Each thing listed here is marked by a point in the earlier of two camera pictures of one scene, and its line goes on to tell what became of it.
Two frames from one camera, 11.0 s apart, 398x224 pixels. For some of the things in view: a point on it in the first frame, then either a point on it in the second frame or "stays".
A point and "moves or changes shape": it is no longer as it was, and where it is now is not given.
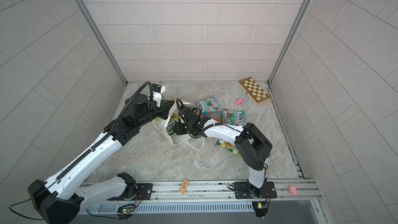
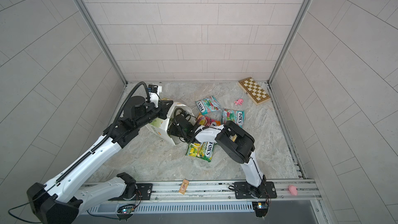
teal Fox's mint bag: x=233 y=117 stays
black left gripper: x=164 y=109 stays
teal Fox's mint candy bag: x=208 y=105 stays
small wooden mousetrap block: x=184 y=186 stays
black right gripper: x=179 y=129 to x=171 y=129
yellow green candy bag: x=228 y=145 moves or changes shape
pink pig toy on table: x=239 y=101 stays
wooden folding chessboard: x=256 y=93 stays
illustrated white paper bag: x=161 y=124 moves or changes shape
